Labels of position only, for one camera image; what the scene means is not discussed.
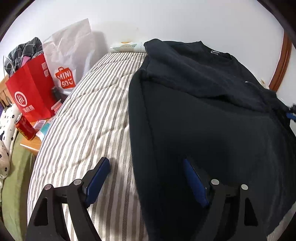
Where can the red paper shopping bag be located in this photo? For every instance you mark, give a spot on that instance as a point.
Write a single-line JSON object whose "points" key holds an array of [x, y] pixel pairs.
{"points": [[31, 89]]}

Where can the striped quilted bed cover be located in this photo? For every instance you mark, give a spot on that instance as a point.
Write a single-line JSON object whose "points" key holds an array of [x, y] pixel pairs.
{"points": [[92, 120]]}

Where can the brown wooden door frame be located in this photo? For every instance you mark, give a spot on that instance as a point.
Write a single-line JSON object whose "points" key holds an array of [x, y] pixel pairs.
{"points": [[282, 64]]}

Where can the black sweatshirt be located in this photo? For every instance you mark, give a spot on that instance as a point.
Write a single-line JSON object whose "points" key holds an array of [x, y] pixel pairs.
{"points": [[200, 71]]}

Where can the plaid grey cloth in bag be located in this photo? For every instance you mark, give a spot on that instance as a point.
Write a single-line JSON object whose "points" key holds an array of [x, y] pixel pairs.
{"points": [[14, 60]]}

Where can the wooden chair back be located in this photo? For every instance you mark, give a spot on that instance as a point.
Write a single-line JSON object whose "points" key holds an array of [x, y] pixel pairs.
{"points": [[6, 99]]}

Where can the green bed sheet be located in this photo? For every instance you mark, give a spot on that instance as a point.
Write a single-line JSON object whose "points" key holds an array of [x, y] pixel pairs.
{"points": [[15, 190]]}

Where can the white Miniso plastic bag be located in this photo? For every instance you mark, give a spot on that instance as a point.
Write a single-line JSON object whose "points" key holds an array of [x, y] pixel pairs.
{"points": [[71, 52]]}

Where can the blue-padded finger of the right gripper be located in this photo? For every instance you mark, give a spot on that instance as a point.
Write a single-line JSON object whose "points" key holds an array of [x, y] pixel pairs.
{"points": [[291, 116]]}

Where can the white black-dotted cloth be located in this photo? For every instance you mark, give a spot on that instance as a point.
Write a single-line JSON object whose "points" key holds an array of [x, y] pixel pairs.
{"points": [[8, 135]]}

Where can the red drink can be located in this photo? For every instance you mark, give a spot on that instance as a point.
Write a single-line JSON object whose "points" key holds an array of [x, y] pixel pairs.
{"points": [[25, 128]]}

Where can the white patterned folded blanket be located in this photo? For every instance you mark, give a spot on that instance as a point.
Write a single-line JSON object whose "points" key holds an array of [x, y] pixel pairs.
{"points": [[128, 47]]}

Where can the small packets on table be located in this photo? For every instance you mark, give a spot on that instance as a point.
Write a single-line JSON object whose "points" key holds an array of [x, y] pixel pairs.
{"points": [[41, 127]]}

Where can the wooden bedside table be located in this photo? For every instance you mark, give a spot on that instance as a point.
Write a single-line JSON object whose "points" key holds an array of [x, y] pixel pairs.
{"points": [[32, 145]]}

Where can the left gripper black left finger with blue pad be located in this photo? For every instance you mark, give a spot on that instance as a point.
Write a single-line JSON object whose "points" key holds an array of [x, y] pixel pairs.
{"points": [[47, 221]]}

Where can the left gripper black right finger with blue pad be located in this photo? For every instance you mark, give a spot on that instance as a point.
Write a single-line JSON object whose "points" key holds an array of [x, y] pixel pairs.
{"points": [[229, 212]]}

